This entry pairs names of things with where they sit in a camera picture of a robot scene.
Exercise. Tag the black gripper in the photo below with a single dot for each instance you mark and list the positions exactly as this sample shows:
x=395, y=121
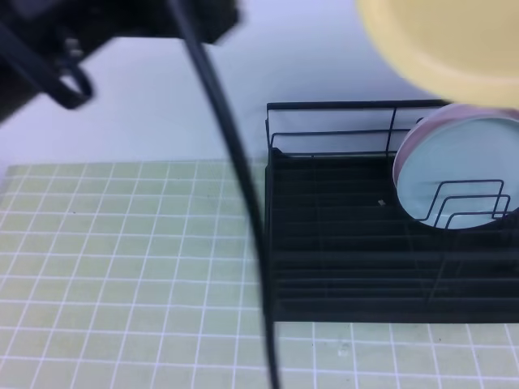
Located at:
x=91, y=24

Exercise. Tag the light green round plate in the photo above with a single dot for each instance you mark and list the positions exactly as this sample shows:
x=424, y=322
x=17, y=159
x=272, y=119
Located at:
x=462, y=175

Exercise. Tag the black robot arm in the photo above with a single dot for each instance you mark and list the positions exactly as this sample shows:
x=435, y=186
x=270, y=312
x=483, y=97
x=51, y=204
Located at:
x=44, y=42

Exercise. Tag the yellow round plate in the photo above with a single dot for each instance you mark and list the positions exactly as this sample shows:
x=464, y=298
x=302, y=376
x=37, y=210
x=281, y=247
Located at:
x=462, y=51

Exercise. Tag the black wire dish rack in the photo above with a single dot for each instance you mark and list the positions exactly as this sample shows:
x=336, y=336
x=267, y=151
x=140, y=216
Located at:
x=342, y=249

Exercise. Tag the pink round plate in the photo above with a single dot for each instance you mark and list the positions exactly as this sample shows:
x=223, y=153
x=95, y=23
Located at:
x=448, y=113

